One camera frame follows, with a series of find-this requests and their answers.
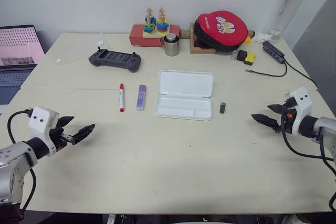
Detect purple highlighter pen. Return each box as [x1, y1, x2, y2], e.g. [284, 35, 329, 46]
[135, 84, 147, 112]

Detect stainless steel mug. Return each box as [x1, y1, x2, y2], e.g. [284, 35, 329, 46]
[160, 33, 181, 57]

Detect white shoe under table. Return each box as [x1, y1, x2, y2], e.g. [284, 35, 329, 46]
[282, 213, 313, 224]

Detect dark grey usb hub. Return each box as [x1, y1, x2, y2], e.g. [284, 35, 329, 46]
[262, 40, 286, 65]

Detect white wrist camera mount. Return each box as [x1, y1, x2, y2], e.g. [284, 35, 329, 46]
[28, 107, 61, 154]
[285, 87, 313, 136]

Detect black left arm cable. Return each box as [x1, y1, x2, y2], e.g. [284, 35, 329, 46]
[7, 109, 37, 213]

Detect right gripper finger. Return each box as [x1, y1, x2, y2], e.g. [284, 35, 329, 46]
[250, 113, 282, 133]
[267, 103, 286, 116]

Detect crumpled white tissue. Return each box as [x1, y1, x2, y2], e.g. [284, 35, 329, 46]
[253, 31, 274, 44]

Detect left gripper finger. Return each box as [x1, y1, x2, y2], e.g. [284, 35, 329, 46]
[58, 115, 76, 130]
[71, 123, 96, 145]

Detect red cardboard box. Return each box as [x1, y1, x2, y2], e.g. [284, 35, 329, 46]
[129, 24, 182, 48]

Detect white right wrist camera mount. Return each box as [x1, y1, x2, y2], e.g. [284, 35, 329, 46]
[285, 87, 313, 136]

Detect yellow and black gadget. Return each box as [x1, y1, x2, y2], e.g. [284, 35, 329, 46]
[230, 49, 257, 66]

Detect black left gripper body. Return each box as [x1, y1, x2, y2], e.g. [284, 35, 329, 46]
[49, 118, 75, 153]

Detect wooden colourful stacking toy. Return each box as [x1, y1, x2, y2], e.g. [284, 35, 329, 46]
[142, 6, 172, 39]

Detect dark grey game controller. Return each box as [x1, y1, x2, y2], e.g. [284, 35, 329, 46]
[88, 48, 142, 73]

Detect white open pencil case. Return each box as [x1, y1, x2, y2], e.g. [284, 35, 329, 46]
[154, 70, 214, 122]

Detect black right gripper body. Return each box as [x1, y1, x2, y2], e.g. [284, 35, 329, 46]
[279, 98, 298, 134]

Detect open laptop computer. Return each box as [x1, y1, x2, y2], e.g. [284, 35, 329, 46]
[0, 24, 46, 105]

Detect wooden stand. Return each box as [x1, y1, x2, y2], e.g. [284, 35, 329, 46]
[189, 23, 219, 55]

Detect clear bottle green lid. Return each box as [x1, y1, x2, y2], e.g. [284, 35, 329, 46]
[270, 0, 311, 44]

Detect black usb hub cable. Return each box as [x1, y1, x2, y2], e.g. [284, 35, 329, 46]
[245, 60, 320, 91]

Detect red round pouch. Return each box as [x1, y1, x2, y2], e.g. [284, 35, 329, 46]
[193, 10, 249, 54]

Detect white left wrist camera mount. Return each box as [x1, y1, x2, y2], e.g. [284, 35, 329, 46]
[28, 107, 61, 154]

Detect clear plastic wrapper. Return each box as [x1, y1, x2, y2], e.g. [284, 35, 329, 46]
[54, 33, 112, 67]

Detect red whiteboard marker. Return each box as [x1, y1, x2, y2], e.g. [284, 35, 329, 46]
[118, 83, 126, 113]

